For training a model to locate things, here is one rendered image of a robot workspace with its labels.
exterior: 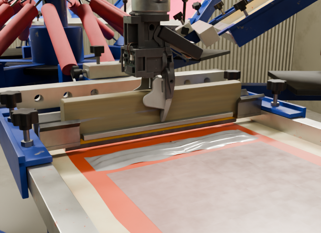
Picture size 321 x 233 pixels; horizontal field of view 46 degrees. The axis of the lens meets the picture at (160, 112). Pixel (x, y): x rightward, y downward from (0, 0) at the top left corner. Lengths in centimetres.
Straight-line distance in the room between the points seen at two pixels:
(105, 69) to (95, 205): 54
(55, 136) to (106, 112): 11
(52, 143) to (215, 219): 33
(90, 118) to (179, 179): 21
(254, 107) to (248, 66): 396
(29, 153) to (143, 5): 33
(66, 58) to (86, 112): 49
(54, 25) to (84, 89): 39
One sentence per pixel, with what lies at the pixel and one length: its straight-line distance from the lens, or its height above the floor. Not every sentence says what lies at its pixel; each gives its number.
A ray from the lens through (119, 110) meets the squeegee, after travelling 74.
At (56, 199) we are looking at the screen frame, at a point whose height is 99.
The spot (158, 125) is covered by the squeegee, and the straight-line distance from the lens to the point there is 77.
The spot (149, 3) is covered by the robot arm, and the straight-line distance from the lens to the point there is 72.
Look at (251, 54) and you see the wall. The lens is 486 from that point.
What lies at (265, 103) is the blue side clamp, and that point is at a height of 100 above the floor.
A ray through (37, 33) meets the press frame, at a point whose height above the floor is 113.
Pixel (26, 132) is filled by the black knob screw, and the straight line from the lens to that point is 66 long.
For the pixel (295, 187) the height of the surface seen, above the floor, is 95.
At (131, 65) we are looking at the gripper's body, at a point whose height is 112.
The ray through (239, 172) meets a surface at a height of 96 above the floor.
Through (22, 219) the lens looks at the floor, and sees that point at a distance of 250.
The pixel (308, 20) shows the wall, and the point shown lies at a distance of 505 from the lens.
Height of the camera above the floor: 122
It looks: 15 degrees down
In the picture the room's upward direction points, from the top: straight up
